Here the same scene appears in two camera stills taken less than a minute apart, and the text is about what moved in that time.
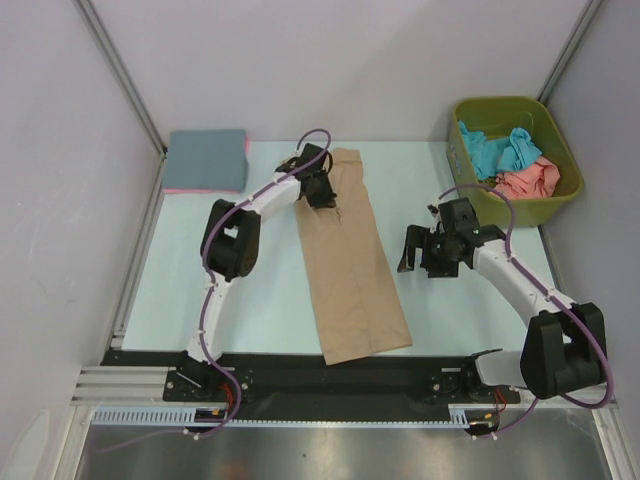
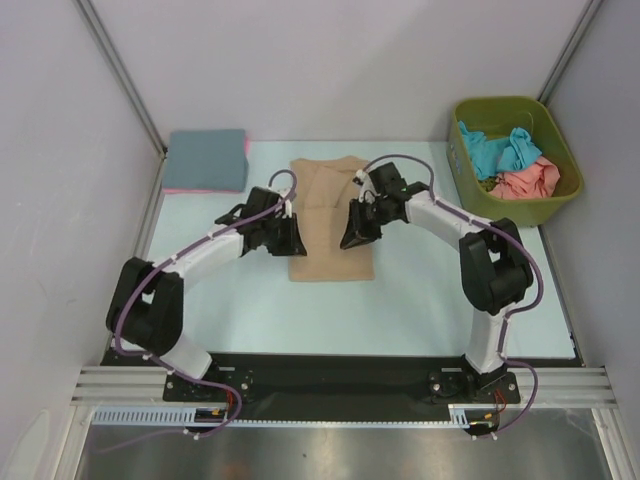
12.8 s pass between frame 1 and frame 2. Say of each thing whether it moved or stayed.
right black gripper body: moved
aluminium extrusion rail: stayed
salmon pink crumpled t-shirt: stayed
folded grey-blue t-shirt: stayed
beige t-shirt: moved
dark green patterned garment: stayed
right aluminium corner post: stayed
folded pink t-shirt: stayed
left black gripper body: moved
